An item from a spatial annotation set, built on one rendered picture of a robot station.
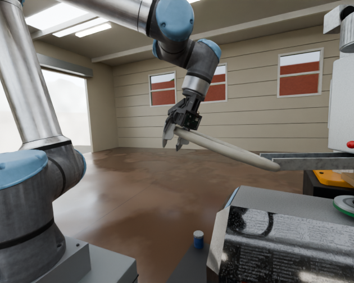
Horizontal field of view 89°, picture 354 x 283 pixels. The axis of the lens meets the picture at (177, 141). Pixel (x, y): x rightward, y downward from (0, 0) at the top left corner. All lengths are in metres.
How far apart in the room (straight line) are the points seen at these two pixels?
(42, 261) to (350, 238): 1.08
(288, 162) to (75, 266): 0.80
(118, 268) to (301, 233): 0.78
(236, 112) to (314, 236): 6.43
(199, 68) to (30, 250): 0.65
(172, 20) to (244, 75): 6.94
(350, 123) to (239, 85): 6.41
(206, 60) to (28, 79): 0.54
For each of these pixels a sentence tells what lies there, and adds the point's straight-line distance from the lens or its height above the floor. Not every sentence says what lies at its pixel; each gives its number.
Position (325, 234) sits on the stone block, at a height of 0.76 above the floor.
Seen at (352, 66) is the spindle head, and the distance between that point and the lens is 1.09.
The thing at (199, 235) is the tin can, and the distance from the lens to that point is 1.99.
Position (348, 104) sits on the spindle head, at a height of 1.31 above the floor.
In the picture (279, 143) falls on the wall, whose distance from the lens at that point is 7.33.
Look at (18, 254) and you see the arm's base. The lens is 0.57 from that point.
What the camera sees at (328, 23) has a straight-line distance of 2.08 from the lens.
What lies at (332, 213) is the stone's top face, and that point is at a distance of 1.19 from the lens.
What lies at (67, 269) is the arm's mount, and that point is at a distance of 0.63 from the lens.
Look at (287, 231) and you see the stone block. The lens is 1.05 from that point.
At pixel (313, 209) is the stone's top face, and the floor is 0.80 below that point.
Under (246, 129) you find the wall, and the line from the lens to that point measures 7.24.
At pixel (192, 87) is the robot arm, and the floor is 1.38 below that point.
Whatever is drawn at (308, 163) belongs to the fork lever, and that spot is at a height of 1.08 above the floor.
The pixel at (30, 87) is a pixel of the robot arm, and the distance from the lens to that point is 0.71.
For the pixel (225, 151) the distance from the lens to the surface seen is 0.56.
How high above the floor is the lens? 1.28
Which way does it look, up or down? 7 degrees down
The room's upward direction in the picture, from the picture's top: 2 degrees counter-clockwise
